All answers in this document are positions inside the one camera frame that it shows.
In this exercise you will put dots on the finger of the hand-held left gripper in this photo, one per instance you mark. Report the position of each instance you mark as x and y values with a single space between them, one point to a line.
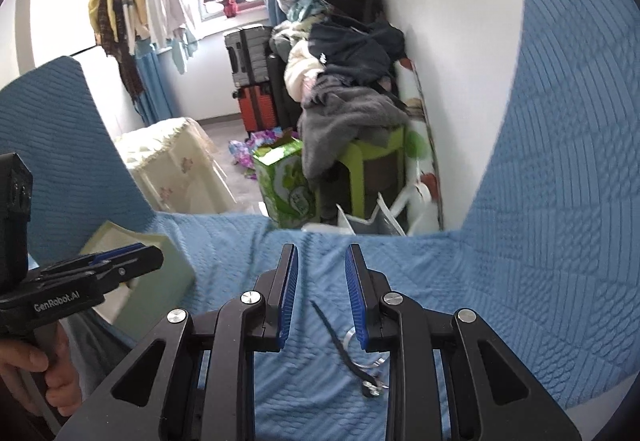
117 252
135 263

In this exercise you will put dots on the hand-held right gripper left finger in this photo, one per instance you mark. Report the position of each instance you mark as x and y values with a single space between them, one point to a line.
287 296

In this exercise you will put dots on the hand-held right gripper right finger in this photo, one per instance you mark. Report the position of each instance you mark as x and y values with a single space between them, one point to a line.
356 296

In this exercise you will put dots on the pale green jewelry box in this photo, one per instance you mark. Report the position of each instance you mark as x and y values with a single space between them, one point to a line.
165 276

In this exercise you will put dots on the person's left hand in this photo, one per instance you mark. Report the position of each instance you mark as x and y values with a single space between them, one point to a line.
65 381

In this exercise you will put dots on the white bag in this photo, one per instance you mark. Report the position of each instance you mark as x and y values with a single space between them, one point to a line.
370 223

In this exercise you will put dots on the lace-covered white cabinet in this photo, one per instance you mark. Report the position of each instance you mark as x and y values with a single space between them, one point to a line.
170 161

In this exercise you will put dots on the green printed carton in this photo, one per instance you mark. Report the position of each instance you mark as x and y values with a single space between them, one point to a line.
285 186

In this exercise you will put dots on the colourful patterned cloth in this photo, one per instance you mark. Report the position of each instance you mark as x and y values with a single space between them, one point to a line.
247 153

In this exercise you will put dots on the green plastic stool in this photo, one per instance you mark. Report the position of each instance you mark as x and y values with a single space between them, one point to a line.
390 146

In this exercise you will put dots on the floral printed board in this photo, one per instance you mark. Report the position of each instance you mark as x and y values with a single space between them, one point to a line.
425 146

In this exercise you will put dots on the blue curtain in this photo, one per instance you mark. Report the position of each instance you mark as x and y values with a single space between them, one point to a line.
152 86

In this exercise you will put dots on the grey fleece blanket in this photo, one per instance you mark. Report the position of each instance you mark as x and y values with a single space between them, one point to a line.
345 116

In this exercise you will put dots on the blue textured blanket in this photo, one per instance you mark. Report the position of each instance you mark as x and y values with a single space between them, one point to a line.
525 221

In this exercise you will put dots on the dark plaid scarf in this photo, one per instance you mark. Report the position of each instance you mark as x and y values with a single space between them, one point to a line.
127 66

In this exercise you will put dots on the red suitcase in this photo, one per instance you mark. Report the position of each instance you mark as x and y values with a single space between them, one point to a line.
257 106

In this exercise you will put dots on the black suitcase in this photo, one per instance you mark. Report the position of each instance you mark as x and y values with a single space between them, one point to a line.
280 91

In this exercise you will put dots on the light blue hanging garment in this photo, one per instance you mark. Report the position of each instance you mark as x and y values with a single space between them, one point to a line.
181 48

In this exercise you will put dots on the white duvet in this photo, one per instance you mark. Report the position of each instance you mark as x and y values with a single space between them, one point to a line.
300 68

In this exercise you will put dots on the grey suitcase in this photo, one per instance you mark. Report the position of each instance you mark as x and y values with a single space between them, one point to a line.
247 53

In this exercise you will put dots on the dark navy clothing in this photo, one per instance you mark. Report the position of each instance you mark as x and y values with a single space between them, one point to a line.
350 51

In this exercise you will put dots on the white wardrobe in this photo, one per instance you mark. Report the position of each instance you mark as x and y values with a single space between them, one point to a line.
60 11

